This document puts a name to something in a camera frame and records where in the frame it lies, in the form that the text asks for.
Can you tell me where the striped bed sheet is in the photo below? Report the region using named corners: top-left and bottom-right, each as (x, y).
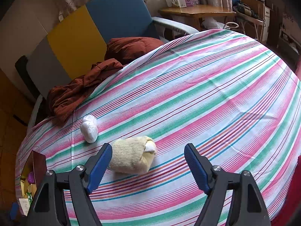
top-left (15, 30), bottom-right (300, 225)

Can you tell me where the grey yellow blue headboard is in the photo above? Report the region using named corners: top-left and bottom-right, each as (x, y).
top-left (27, 0), bottom-right (159, 97)

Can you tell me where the dark red blanket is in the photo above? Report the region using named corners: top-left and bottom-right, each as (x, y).
top-left (47, 37), bottom-right (164, 124)

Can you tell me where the small white plastic wad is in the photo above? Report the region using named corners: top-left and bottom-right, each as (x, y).
top-left (80, 115), bottom-right (98, 143)

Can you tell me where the purple wrapper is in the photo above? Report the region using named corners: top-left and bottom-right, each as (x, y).
top-left (27, 171), bottom-right (36, 184)

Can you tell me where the cream knitted sock roll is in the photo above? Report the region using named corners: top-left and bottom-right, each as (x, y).
top-left (109, 136), bottom-right (157, 174)

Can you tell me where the red garment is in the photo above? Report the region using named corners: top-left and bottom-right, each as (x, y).
top-left (271, 156), bottom-right (300, 225)

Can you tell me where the gold lined red box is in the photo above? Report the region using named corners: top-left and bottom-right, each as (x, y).
top-left (19, 150), bottom-right (46, 216)

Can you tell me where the wooden bedside table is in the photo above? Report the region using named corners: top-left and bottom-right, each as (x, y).
top-left (158, 5), bottom-right (236, 31)

